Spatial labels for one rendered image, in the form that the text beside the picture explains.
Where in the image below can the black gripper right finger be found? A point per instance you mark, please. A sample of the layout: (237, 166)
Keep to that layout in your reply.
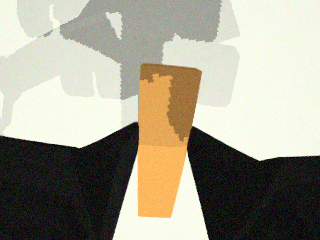
(234, 188)

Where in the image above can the orange bar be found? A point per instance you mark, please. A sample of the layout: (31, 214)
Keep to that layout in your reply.
(168, 97)

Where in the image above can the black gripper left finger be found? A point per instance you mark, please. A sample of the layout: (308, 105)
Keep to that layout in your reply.
(95, 176)

